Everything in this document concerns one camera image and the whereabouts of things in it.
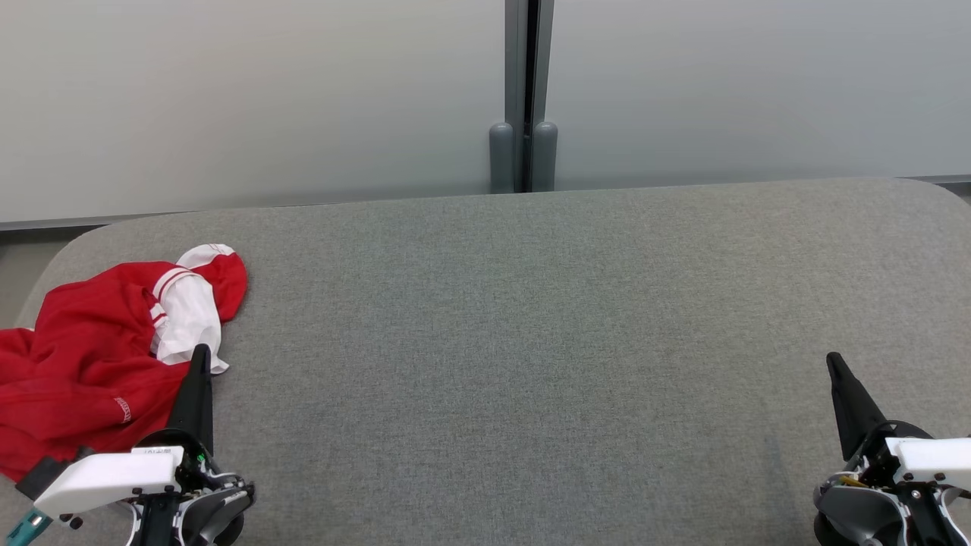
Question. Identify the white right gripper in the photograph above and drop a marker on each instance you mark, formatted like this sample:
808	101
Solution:
933	459

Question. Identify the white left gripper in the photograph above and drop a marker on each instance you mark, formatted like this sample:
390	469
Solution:
114	478

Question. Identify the red garment with white trim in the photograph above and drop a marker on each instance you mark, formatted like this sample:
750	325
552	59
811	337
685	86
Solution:
76	413

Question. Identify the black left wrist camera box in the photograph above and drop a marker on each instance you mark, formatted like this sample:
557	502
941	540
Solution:
42	476

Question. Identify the grey wall base rail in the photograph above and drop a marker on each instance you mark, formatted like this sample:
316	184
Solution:
941	180
76	221

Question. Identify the grey rounded post base cap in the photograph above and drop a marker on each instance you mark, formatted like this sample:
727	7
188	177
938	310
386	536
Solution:
501	159
545	159

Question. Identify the grey metal partition post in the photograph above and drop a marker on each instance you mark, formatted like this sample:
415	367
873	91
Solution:
523	76

